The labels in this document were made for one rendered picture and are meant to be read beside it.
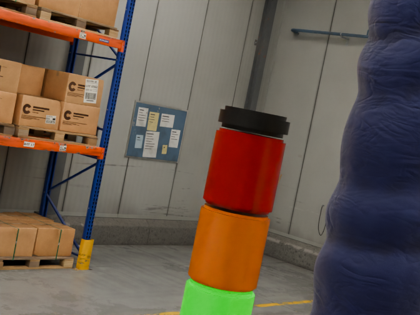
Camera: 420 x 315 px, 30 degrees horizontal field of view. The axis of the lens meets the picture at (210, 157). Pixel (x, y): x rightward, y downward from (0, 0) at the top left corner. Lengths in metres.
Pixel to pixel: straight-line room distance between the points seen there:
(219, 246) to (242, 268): 0.02
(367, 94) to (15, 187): 9.95
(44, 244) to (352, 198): 8.81
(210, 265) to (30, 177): 10.80
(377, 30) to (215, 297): 0.98
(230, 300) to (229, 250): 0.03
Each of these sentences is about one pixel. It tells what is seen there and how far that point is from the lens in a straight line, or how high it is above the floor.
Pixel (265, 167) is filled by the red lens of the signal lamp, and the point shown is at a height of 2.30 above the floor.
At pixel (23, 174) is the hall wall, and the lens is 11.25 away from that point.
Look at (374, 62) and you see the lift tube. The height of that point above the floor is 2.48.
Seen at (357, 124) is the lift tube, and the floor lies 2.36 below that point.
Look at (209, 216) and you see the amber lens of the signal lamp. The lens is 0.54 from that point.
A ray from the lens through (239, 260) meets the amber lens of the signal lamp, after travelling 0.54.
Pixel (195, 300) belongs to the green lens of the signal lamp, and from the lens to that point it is 0.55.
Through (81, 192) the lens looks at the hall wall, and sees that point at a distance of 11.93.
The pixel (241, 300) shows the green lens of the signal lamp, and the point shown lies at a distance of 0.55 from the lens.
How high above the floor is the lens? 2.33
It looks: 3 degrees down
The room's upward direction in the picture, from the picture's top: 11 degrees clockwise
